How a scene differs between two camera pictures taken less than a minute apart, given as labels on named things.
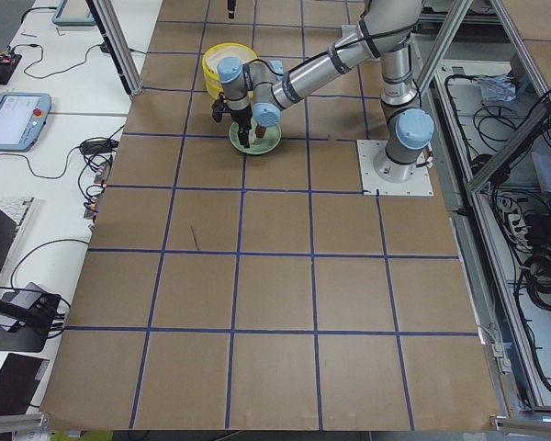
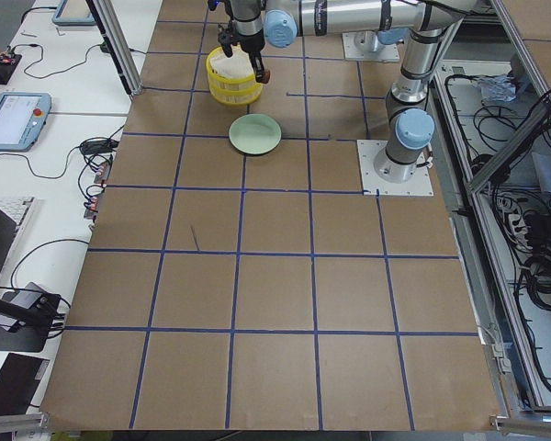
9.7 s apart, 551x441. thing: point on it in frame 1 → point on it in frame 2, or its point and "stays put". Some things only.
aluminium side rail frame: x=500 y=170 stays put
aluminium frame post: x=117 y=42 stays put
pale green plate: x=257 y=145 stays put
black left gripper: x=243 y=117 → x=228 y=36
